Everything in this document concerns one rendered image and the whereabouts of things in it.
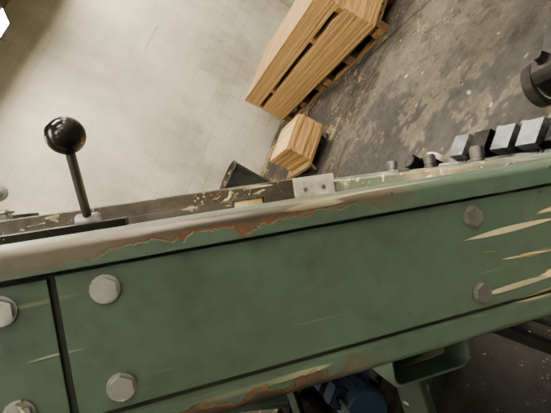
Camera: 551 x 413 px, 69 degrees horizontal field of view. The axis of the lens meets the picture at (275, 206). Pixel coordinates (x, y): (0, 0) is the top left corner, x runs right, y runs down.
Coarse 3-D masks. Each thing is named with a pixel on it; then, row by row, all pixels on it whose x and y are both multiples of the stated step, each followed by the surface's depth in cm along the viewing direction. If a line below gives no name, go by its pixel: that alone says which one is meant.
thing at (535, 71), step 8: (544, 40) 169; (544, 48) 167; (536, 56) 158; (544, 56) 157; (536, 64) 161; (544, 64) 157; (536, 72) 160; (544, 72) 158; (536, 80) 161; (544, 80) 159; (544, 88) 162
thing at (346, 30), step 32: (320, 0) 382; (352, 0) 384; (384, 0) 400; (288, 32) 458; (320, 32) 436; (352, 32) 404; (384, 32) 395; (288, 64) 486; (320, 64) 466; (352, 64) 451; (256, 96) 576; (288, 96) 549
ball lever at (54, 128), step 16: (48, 128) 38; (64, 128) 38; (80, 128) 40; (48, 144) 39; (64, 144) 39; (80, 144) 40; (80, 176) 42; (80, 192) 43; (80, 208) 44; (80, 224) 44
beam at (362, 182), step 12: (528, 156) 61; (540, 156) 54; (432, 168) 77; (444, 168) 72; (456, 168) 69; (468, 168) 66; (480, 168) 64; (336, 180) 115; (348, 180) 108; (360, 180) 102; (372, 180) 96; (384, 180) 91; (396, 180) 86
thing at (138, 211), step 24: (216, 192) 106; (240, 192) 108; (264, 192) 110; (288, 192) 112; (312, 192) 113; (48, 216) 95; (72, 216) 96; (120, 216) 99; (144, 216) 101; (168, 216) 103
